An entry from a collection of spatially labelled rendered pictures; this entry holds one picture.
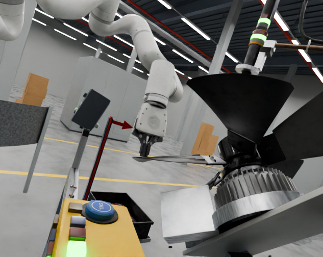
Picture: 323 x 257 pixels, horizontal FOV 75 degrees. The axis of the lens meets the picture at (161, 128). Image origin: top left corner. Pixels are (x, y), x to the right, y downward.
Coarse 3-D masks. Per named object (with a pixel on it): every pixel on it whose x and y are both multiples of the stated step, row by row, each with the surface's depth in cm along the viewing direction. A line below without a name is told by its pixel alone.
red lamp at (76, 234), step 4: (72, 228) 24; (76, 228) 24; (80, 228) 24; (84, 228) 25; (72, 232) 23; (76, 232) 24; (80, 232) 24; (84, 232) 24; (68, 236) 23; (72, 236) 23; (76, 236) 23; (80, 236) 23; (84, 236) 23; (68, 240) 23; (72, 240) 23; (76, 240) 23; (80, 240) 23; (84, 240) 23
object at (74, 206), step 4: (72, 204) 29; (76, 204) 29; (80, 204) 30; (68, 208) 28; (72, 208) 28; (76, 208) 28; (80, 208) 29; (72, 212) 28; (76, 212) 28; (80, 212) 28
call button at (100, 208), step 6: (90, 204) 30; (96, 204) 30; (102, 204) 31; (108, 204) 31; (90, 210) 28; (96, 210) 29; (102, 210) 29; (108, 210) 30; (114, 210) 31; (90, 216) 28; (96, 216) 28; (102, 216) 28; (108, 216) 29
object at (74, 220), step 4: (72, 216) 26; (76, 216) 26; (72, 220) 25; (76, 220) 26; (80, 220) 26; (84, 220) 26; (72, 224) 25; (76, 224) 25; (80, 224) 25; (84, 224) 25
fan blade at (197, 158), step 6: (162, 156) 69; (168, 156) 68; (174, 156) 68; (180, 156) 69; (186, 156) 70; (192, 156) 70; (198, 156) 70; (180, 162) 61; (186, 162) 62; (192, 162) 62; (198, 162) 63; (204, 162) 64
